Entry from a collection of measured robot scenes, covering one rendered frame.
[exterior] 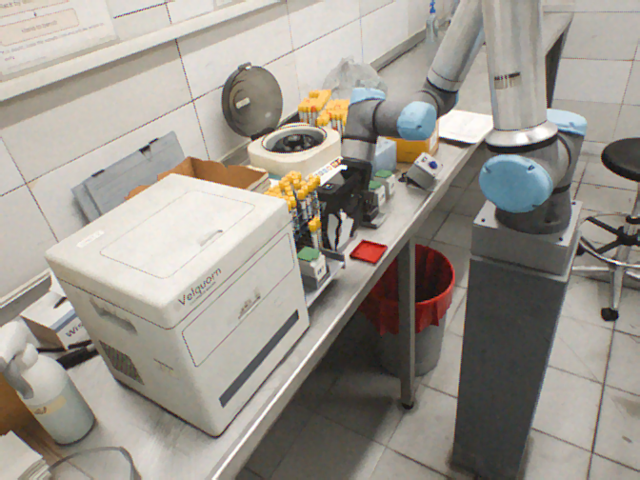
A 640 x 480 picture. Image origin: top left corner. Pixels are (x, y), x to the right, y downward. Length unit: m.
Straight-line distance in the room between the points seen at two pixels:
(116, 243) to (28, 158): 0.48
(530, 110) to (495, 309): 0.51
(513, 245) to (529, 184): 0.24
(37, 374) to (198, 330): 0.27
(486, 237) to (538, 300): 0.18
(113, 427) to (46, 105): 0.70
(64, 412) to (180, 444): 0.19
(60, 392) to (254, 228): 0.40
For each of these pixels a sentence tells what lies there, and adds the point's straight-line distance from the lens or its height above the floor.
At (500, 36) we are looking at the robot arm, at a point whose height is 1.36.
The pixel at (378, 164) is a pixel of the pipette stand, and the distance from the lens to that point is 1.35.
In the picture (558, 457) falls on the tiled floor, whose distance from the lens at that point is 1.86.
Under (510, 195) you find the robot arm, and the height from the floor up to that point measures 1.11.
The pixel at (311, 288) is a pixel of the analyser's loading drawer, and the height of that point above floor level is 0.92.
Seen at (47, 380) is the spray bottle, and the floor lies 1.02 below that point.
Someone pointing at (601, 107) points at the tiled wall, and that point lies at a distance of 3.52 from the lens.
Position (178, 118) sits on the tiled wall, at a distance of 1.44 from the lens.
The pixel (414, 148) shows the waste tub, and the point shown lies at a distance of 1.46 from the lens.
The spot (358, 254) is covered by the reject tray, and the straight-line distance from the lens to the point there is 1.11.
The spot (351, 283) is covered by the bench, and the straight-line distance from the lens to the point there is 1.03.
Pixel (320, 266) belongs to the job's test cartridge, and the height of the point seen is 0.96.
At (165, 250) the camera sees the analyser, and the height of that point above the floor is 1.18.
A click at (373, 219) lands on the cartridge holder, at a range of 1.20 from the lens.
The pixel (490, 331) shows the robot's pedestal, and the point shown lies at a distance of 1.24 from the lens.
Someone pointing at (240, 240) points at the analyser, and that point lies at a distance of 0.70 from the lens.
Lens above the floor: 1.55
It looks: 35 degrees down
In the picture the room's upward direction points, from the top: 8 degrees counter-clockwise
